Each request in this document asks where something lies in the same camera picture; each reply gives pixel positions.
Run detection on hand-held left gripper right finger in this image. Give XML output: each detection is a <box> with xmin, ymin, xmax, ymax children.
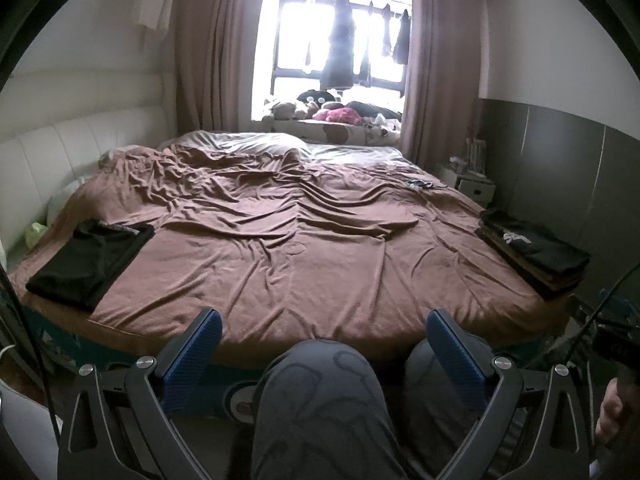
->
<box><xmin>426</xmin><ymin>308</ymin><xmax>593</xmax><ymax>480</ymax></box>

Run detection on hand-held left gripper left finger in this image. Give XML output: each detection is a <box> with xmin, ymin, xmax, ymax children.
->
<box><xmin>56</xmin><ymin>308</ymin><xmax>223</xmax><ymax>480</ymax></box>

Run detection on black bear print T-shirt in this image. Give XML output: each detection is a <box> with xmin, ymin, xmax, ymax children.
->
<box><xmin>480</xmin><ymin>208</ymin><xmax>591</xmax><ymax>273</ymax></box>

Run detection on stack of folded clothes right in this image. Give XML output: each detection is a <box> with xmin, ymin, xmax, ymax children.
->
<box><xmin>475</xmin><ymin>227</ymin><xmax>581</xmax><ymax>295</ymax></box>

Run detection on person's right hand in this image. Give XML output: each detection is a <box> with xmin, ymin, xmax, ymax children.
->
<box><xmin>596</xmin><ymin>379</ymin><xmax>628</xmax><ymax>448</ymax></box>

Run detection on person's right leg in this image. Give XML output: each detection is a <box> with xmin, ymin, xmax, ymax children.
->
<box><xmin>400</xmin><ymin>335</ymin><xmax>501</xmax><ymax>480</ymax></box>

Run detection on grey patterned trouser legs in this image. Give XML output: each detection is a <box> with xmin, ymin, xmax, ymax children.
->
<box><xmin>250</xmin><ymin>338</ymin><xmax>411</xmax><ymax>480</ymax></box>

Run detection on folded plain black shirt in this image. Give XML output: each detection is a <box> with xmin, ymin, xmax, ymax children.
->
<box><xmin>25</xmin><ymin>219</ymin><xmax>156</xmax><ymax>311</ymax></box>

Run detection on brown blanket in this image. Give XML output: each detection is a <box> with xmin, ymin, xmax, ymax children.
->
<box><xmin>7</xmin><ymin>145</ymin><xmax>571</xmax><ymax>361</ymax></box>

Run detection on white nightstand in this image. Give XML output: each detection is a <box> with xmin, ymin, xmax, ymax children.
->
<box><xmin>435</xmin><ymin>160</ymin><xmax>497</xmax><ymax>209</ymax></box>

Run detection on white bin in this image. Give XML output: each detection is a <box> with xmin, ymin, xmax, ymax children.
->
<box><xmin>0</xmin><ymin>375</ymin><xmax>63</xmax><ymax>480</ymax></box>

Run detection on green tissue pack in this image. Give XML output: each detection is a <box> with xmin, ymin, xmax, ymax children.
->
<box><xmin>24</xmin><ymin>221</ymin><xmax>49</xmax><ymax>250</ymax></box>

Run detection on pink desk organizer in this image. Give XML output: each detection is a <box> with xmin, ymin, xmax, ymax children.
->
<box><xmin>465</xmin><ymin>136</ymin><xmax>487</xmax><ymax>173</ymax></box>

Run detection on white padded headboard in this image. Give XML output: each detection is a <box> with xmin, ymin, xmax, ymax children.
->
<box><xmin>0</xmin><ymin>72</ymin><xmax>173</xmax><ymax>261</ymax></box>

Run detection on cow print plush toy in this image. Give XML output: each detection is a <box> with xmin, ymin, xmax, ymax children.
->
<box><xmin>362</xmin><ymin>115</ymin><xmax>401</xmax><ymax>131</ymax></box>

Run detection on beige plush toy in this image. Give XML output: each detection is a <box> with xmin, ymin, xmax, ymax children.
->
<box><xmin>265</xmin><ymin>101</ymin><xmax>298</xmax><ymax>121</ymax></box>

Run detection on pink plush toy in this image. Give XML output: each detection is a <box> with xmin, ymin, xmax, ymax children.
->
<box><xmin>312</xmin><ymin>106</ymin><xmax>363</xmax><ymax>125</ymax></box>

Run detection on pink curtain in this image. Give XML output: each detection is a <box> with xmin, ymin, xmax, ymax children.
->
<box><xmin>400</xmin><ymin>0</ymin><xmax>488</xmax><ymax>161</ymax></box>
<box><xmin>170</xmin><ymin>0</ymin><xmax>273</xmax><ymax>141</ymax></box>

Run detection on short dark hanging garment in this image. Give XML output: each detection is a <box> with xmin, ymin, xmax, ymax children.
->
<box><xmin>392</xmin><ymin>9</ymin><xmax>412</xmax><ymax>66</ymax></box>

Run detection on window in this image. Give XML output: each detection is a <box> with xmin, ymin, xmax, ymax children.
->
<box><xmin>252</xmin><ymin>0</ymin><xmax>416</xmax><ymax>123</ymax></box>

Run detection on black cable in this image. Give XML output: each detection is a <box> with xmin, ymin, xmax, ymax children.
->
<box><xmin>0</xmin><ymin>265</ymin><xmax>63</xmax><ymax>446</ymax></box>

